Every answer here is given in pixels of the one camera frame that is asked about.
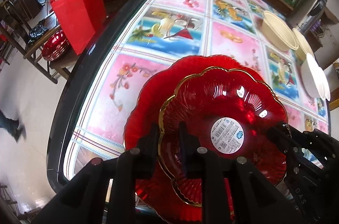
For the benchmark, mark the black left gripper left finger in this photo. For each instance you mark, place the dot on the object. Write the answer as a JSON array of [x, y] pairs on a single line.
[[136, 163]]

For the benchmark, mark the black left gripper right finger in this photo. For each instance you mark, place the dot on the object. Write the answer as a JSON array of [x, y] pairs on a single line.
[[201, 163]]

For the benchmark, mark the large red glass plate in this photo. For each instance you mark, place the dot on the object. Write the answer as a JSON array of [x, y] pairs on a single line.
[[157, 192]]

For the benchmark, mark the small red scalloped glass plate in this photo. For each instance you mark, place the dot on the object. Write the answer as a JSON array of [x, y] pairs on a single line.
[[229, 112]]

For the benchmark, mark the white foam bowl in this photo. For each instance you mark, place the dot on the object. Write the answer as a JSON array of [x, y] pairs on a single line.
[[314, 79]]

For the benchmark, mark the beige plastic bowl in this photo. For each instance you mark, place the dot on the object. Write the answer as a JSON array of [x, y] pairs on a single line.
[[278, 32], [303, 46]]

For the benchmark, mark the stacked red plates on bench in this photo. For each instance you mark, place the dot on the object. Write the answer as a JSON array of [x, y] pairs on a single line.
[[56, 46]]

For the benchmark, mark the colourful patterned tablecloth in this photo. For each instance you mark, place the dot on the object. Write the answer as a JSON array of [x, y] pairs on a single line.
[[105, 86]]

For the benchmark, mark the wooden bench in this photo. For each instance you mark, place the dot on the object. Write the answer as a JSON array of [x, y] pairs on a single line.
[[30, 41]]

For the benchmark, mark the red paper gift bag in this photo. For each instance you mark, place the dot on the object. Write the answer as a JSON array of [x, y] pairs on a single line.
[[80, 20]]

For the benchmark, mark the stainless steel thermos kettle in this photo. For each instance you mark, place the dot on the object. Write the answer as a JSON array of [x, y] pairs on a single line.
[[305, 14]]

